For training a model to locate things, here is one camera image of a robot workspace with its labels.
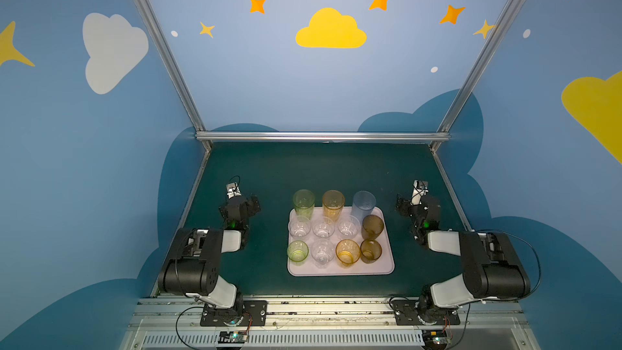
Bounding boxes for dimpled amber glass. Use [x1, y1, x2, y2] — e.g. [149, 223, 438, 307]
[361, 215, 385, 240]
[360, 239, 382, 264]

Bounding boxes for tall frosted blue glass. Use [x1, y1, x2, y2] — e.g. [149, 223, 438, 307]
[351, 191, 377, 223]

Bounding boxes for clear faceted glass four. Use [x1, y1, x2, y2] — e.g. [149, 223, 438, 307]
[288, 216, 311, 240]

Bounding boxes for tall green transparent glass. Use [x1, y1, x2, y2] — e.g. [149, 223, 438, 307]
[293, 189, 315, 220]

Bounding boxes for small green transparent glass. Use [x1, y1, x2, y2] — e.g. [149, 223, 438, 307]
[287, 240, 309, 265]

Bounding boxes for clear faceted glass three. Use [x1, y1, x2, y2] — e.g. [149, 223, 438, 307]
[336, 216, 361, 239]

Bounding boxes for short yellow transparent glass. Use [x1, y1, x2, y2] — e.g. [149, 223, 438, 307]
[335, 239, 361, 267]

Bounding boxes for clear faceted glass two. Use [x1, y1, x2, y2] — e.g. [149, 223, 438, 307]
[311, 216, 335, 238]

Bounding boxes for tall yellow transparent glass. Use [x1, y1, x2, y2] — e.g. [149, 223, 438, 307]
[322, 190, 345, 222]

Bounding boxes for clear faceted glass one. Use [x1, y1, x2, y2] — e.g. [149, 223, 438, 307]
[310, 238, 335, 268]

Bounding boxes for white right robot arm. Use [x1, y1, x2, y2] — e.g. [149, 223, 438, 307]
[396, 195, 531, 325]

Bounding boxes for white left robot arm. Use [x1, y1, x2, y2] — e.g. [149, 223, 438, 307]
[157, 194, 261, 326]

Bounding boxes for white plastic tray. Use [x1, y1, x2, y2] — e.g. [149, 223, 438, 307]
[287, 207, 395, 277]

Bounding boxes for right green circuit board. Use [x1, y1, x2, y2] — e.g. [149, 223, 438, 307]
[422, 331, 450, 350]

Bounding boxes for green circuit board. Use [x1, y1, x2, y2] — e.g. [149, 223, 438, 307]
[218, 332, 249, 344]
[422, 331, 450, 350]

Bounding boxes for left green circuit board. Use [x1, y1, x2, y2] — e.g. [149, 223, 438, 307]
[218, 332, 249, 344]

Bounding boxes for right table edge rail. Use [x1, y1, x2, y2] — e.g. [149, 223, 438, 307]
[432, 152, 473, 231]

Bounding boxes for table edge rail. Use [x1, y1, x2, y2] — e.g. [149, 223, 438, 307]
[432, 152, 473, 231]
[144, 139, 205, 294]

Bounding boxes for left table edge rail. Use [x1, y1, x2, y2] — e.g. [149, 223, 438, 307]
[144, 139, 205, 294]

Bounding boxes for horizontal aluminium frame rail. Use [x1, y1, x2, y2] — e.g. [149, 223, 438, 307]
[195, 131, 450, 143]

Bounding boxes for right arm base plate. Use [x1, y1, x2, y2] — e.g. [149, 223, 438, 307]
[388, 297, 461, 326]

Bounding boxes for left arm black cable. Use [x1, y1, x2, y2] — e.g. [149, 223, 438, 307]
[174, 305, 220, 350]

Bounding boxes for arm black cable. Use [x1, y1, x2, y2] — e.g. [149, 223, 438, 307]
[174, 305, 220, 350]
[504, 232, 542, 300]

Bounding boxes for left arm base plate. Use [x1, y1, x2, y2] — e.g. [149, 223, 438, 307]
[199, 300, 268, 327]

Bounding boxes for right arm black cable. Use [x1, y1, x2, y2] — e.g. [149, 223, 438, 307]
[504, 232, 542, 300]

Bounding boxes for white vented cable duct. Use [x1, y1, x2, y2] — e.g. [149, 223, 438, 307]
[121, 330, 424, 349]

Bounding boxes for left aluminium frame post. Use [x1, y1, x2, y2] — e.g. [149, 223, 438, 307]
[133, 0, 205, 134]

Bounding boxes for aluminium frame post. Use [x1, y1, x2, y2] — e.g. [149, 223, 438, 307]
[430, 0, 526, 154]
[133, 0, 205, 134]

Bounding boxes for right aluminium frame post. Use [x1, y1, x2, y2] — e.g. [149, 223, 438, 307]
[430, 0, 526, 154]

